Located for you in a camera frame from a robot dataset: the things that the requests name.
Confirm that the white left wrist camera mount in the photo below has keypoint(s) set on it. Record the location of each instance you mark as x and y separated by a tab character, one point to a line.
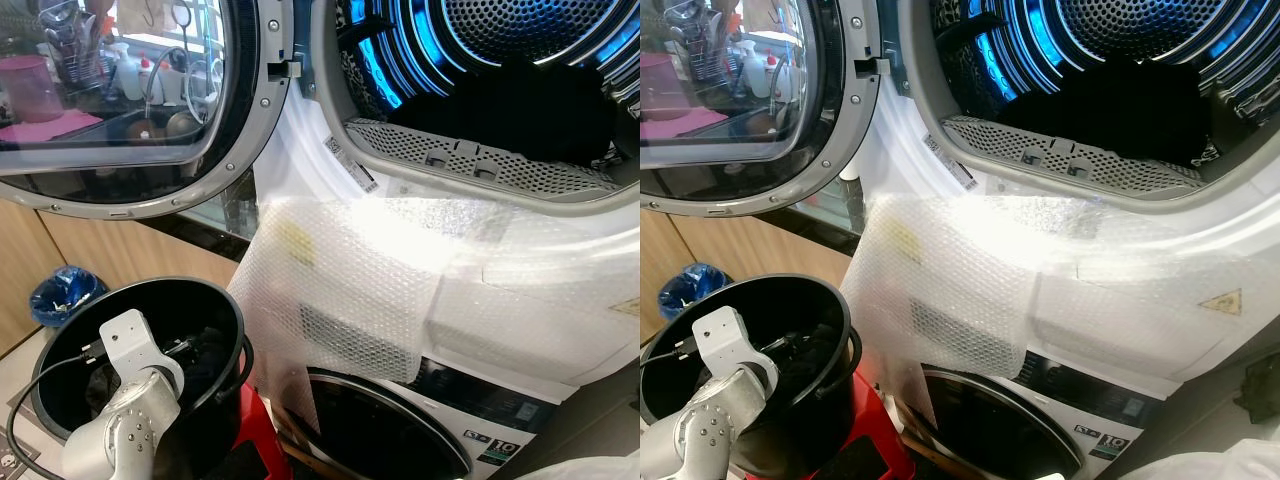
128	345
722	345

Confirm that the round glass dryer door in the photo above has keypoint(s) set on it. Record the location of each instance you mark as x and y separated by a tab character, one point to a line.
100	172
740	170

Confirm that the clear bubble wrap sheet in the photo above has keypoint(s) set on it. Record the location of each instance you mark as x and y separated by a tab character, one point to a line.
960	282
350	282

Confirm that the white barcode label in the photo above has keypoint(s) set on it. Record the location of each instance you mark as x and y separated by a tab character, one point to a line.
950	163
350	165

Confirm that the yellow sticker under wrap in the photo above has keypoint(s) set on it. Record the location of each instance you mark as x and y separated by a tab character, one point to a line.
297	242
902	242

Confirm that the red plastic stool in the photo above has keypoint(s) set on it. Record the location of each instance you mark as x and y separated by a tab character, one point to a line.
876	432
264	440

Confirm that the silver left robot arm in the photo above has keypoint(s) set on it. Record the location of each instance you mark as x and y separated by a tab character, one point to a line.
710	436
120	432

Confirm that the wooden cabinet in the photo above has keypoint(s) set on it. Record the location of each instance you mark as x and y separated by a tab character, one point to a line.
760	250
100	252

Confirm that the white washing machine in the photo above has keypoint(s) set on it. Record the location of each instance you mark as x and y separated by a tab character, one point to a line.
1110	412
520	422

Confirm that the black plastic bucket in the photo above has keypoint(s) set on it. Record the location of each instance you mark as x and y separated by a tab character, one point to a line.
812	300
215	425

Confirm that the dark blue garment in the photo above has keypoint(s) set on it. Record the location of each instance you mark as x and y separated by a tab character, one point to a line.
815	360
207	356

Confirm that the yellow triangle warning sticker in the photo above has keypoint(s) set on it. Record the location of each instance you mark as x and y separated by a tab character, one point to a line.
630	306
1222	304

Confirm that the bin with blue bag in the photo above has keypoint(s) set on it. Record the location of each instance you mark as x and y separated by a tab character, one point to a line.
695	288
65	296

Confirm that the white tumble dryer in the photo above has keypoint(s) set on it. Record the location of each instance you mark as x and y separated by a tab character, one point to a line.
900	150
300	150

